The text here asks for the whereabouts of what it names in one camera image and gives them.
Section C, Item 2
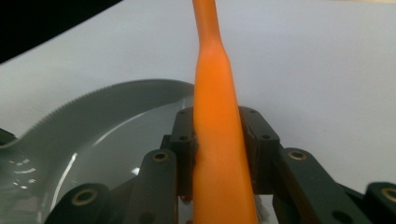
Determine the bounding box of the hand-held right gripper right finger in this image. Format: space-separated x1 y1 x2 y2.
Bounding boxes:
238 105 283 194

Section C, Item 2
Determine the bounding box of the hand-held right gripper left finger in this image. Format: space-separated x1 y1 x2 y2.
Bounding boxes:
160 106 201 198

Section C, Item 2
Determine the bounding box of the orange brush with grey bristles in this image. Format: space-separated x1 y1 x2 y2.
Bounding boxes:
191 0 271 224

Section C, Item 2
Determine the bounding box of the grey dustpan with orange edge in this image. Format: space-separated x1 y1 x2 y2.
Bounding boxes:
0 78 196 224

